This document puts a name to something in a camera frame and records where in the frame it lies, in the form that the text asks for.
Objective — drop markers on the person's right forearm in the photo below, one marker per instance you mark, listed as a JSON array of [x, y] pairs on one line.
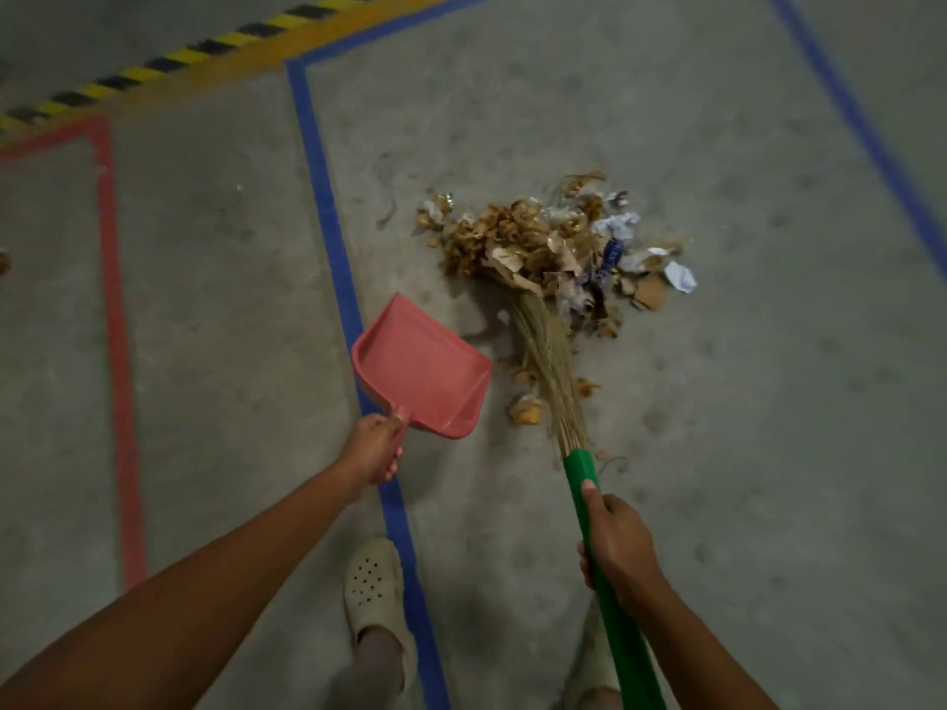
[[695, 650]]

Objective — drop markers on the person's left hand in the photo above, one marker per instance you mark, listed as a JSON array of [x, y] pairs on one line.
[[368, 448]]

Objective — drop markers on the white paper scrap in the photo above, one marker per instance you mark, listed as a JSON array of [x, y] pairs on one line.
[[680, 276]]

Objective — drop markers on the pile of dry leaves and paper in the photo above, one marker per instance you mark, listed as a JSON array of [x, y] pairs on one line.
[[547, 243]]

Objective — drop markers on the pink plastic dustpan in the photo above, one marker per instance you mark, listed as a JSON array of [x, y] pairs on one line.
[[422, 369]]

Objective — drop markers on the person's beige clog shoe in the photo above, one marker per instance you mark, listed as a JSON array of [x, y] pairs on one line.
[[592, 665], [377, 595]]

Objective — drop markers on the person's left leg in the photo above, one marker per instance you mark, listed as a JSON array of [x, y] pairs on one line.
[[374, 672]]

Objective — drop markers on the person's right thumb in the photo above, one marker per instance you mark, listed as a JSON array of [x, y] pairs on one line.
[[592, 502]]

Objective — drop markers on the person's left beige clog shoe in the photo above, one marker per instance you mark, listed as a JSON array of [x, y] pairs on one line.
[[377, 595]]

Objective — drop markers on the person's left thumb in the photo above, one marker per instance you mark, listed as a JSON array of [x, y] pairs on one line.
[[393, 421]]

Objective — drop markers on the person's left forearm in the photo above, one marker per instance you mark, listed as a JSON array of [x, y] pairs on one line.
[[170, 595]]

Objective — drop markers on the person's right beige clog shoe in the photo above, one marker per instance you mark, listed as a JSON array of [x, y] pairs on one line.
[[592, 665]]

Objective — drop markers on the person's right hand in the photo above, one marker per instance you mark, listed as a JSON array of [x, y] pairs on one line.
[[620, 548]]

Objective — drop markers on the dry leaf piece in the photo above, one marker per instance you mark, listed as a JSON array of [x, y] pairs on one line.
[[526, 409]]

